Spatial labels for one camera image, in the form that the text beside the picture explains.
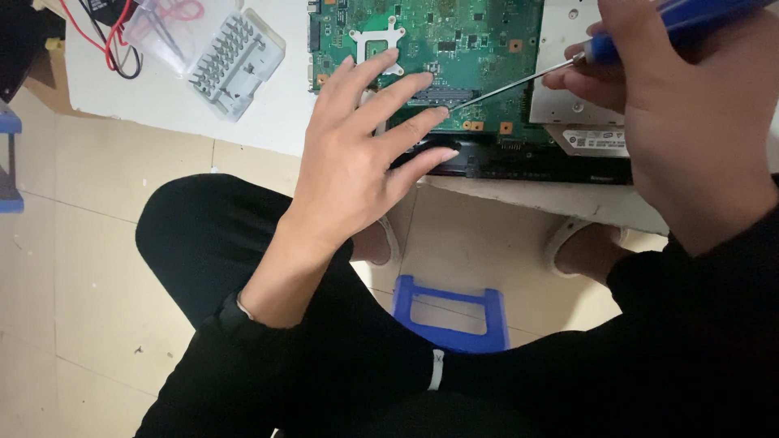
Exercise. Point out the person's right hand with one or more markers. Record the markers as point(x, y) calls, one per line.
point(694, 134)

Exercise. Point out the person's left hand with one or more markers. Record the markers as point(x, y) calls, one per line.
point(341, 164)

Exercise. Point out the person's right fingers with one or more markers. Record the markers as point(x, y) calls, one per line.
point(584, 85)

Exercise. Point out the silver optical drive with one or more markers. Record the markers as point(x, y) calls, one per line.
point(563, 24)

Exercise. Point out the black laptop base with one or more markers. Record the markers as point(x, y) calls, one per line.
point(548, 164)

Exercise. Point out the green laptop motherboard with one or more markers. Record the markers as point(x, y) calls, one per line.
point(474, 48)

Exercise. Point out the person's right white slipper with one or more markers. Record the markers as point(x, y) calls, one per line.
point(584, 249)

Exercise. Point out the person's white slipper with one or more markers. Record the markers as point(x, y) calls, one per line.
point(372, 243)
point(584, 249)

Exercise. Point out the person's left white slipper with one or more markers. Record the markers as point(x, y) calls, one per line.
point(372, 243)

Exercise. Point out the blue plastic stool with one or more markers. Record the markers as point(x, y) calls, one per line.
point(9, 182)
point(450, 337)

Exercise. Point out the white screwdriver bit holder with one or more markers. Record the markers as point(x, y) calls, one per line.
point(234, 61)

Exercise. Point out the person's black trousers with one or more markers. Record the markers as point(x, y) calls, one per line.
point(207, 231)

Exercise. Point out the clear plastic case lid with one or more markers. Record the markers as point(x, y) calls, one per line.
point(164, 39)

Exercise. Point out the black electronic device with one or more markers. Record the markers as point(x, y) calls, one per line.
point(103, 9)

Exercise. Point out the black bag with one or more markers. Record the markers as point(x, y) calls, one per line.
point(24, 42)

